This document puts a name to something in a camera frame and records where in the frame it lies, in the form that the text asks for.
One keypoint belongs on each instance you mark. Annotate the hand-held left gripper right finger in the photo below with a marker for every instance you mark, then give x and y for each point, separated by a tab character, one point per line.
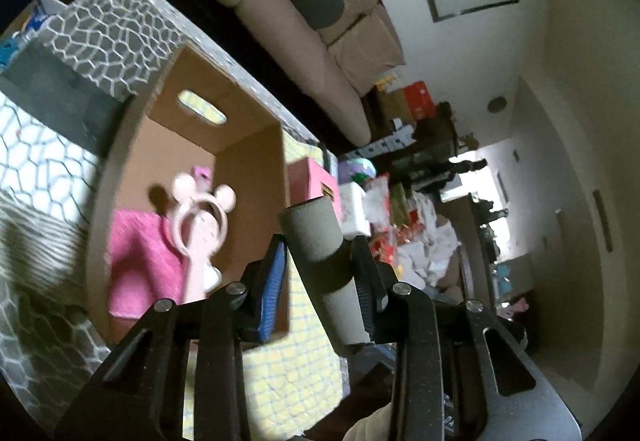
370	291

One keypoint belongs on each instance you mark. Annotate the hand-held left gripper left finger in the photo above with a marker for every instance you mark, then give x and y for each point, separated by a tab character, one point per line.
272	281

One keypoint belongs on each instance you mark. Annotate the grey foam tube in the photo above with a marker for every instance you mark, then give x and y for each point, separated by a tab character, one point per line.
320	261

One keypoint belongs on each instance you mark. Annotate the pink mouse-ear headband pack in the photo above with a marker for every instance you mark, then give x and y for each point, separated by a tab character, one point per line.
200	241

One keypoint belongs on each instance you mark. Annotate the pink fluffy cloth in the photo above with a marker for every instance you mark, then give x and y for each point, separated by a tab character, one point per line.
140	261

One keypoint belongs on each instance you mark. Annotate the pile of red white packets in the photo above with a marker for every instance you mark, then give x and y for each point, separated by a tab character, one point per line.
410	231

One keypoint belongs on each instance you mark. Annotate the white case with pink print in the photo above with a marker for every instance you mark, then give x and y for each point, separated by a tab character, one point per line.
352	208

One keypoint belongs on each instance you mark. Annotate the yellow plaid tablecloth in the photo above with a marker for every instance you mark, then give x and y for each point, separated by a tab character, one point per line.
295	381

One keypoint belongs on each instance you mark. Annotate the pink carton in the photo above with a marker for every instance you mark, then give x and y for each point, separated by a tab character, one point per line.
307	178

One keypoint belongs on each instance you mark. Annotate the teal purple packet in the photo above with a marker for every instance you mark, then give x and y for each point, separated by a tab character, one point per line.
357	169

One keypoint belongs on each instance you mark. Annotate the red box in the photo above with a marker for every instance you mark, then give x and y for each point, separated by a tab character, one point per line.
417	101

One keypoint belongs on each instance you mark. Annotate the round ceiling light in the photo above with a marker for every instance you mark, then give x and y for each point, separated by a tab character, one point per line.
497	104

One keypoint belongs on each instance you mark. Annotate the plain stacked cardboard box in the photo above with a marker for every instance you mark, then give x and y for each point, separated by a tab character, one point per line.
367	53

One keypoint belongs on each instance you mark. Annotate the grey honeycomb pattern blanket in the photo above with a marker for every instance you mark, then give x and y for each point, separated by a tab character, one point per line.
110	26

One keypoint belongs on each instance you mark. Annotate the blue white packet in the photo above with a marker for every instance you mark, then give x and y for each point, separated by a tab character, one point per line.
37	18

